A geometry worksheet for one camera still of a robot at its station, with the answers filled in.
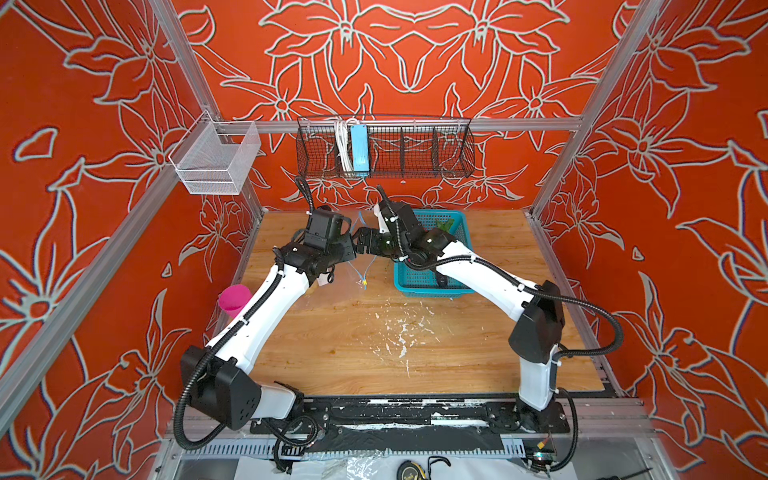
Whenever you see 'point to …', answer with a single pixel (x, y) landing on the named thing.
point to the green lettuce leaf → (446, 226)
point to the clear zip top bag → (361, 266)
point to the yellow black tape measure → (408, 470)
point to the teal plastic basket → (422, 283)
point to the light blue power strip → (360, 150)
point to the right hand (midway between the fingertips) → (353, 241)
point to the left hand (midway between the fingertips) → (347, 242)
